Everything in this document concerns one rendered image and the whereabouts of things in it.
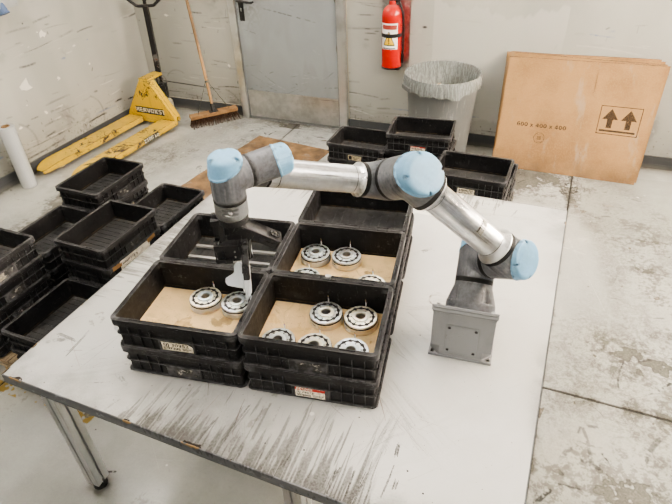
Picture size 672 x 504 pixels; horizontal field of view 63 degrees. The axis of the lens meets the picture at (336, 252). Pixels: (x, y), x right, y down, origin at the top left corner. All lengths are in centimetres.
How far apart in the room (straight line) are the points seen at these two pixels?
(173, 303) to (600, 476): 175
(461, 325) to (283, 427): 60
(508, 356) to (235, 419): 86
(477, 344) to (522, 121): 288
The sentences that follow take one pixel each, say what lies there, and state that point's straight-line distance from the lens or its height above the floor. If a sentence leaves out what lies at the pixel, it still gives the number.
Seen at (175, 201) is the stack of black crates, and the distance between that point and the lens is 339.
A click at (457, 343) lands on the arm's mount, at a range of 175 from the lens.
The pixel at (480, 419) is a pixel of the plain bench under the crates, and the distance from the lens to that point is 166.
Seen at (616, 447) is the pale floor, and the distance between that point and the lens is 263.
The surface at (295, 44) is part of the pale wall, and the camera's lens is 499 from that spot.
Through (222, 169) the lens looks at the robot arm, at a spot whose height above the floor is 148.
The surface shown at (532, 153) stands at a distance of 444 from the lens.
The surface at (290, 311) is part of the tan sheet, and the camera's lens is 176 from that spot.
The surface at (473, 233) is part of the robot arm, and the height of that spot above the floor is 116.
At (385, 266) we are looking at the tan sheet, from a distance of 192.
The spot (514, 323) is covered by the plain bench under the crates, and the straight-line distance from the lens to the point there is 195.
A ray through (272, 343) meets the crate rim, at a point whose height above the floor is 93.
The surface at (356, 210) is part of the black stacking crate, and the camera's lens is 223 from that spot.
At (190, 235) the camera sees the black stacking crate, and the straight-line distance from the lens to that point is 209.
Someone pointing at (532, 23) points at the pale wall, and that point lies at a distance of 444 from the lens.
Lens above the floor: 200
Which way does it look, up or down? 36 degrees down
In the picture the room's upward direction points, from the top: 3 degrees counter-clockwise
